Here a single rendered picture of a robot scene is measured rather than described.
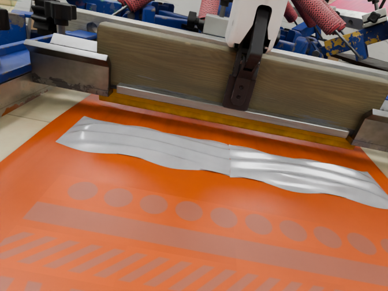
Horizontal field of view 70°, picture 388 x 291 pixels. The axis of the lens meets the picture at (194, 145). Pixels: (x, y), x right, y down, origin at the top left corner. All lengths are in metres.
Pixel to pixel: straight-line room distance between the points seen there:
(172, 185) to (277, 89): 0.18
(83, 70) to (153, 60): 0.09
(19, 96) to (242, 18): 0.27
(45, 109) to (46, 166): 0.12
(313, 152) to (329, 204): 0.11
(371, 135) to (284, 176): 0.15
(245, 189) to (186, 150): 0.07
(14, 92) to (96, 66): 0.10
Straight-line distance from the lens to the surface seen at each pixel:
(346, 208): 0.31
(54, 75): 0.39
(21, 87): 0.39
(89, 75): 0.37
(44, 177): 0.26
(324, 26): 0.98
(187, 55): 0.34
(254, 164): 0.31
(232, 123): 0.38
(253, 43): 0.29
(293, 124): 0.37
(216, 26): 0.61
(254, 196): 0.27
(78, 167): 0.27
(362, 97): 0.40
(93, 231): 0.21
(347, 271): 0.25
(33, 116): 0.37
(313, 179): 0.32
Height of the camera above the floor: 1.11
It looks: 28 degrees down
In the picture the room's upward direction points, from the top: 12 degrees clockwise
